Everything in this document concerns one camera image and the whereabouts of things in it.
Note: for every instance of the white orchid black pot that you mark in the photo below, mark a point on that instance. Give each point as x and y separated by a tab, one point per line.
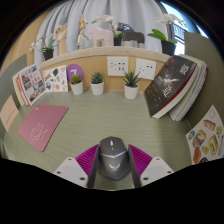
48	53
167	47
117	40

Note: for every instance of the red and white magazine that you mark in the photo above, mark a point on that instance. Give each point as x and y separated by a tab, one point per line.
32	85

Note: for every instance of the pink horse figure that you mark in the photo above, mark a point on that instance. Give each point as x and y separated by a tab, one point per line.
101	36

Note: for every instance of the cream desk ledge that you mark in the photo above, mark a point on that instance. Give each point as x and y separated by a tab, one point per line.
100	51

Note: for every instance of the dark grey computer mouse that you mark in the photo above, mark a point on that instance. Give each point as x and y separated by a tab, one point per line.
114	160

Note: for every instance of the spiky succulent white pot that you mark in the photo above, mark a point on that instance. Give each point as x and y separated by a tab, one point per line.
131	91

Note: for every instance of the food sticker sheet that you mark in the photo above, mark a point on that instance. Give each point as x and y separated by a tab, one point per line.
206	140

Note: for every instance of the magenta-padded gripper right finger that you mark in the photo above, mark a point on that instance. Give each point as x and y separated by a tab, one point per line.
155	168

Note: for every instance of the pink mouse pad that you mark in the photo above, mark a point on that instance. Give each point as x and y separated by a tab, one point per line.
41	125

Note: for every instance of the wooden hand model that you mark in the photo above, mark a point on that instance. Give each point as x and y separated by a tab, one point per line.
61	38

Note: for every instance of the white books stack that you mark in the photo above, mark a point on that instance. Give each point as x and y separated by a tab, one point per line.
195	91

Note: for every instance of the light green succulent white pot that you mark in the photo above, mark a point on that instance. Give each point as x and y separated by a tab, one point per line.
77	88

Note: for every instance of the tan kraft book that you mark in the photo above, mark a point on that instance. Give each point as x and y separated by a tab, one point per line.
8	113

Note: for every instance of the black cover book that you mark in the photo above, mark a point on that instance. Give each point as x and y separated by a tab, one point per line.
168	86

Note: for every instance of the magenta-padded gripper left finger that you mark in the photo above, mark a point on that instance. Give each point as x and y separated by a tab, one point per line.
71	168

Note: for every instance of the dark green succulent white pot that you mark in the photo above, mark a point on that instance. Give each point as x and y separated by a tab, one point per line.
97	88

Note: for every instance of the wooden artist mannequin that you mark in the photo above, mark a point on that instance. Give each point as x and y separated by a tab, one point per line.
82	30

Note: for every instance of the purple round number sticker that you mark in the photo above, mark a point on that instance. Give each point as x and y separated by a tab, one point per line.
74	69

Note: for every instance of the grey curtain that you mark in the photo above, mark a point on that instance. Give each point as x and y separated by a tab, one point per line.
133	13

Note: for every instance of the cream books stack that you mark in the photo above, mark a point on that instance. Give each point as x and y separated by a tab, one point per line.
18	90

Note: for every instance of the white cartoon sticker sheet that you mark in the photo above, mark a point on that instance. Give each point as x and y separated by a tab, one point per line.
55	79

